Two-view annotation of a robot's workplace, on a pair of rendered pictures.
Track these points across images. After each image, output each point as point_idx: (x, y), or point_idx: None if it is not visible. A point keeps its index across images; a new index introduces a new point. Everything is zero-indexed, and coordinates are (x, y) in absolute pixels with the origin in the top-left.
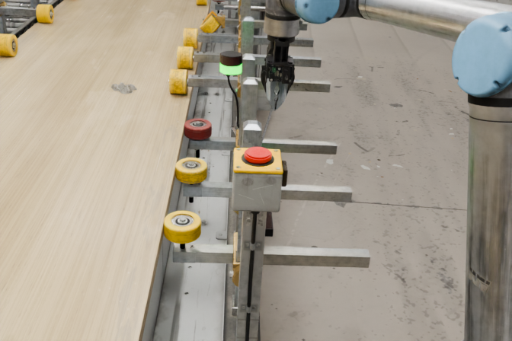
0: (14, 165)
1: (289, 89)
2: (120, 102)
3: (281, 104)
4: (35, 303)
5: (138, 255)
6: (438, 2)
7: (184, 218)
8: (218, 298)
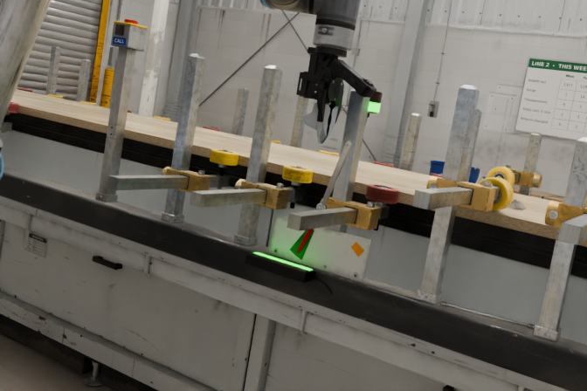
0: (359, 168)
1: (321, 118)
2: None
3: (317, 136)
4: (204, 140)
5: (209, 147)
6: None
7: (224, 149)
8: None
